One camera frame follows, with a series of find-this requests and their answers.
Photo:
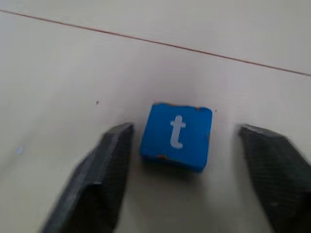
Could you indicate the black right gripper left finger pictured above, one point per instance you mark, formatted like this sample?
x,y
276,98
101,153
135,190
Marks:
x,y
90,184

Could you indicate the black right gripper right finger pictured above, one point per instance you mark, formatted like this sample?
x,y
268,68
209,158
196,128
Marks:
x,y
279,177

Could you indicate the blue letter block t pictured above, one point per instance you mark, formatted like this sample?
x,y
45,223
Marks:
x,y
177,136

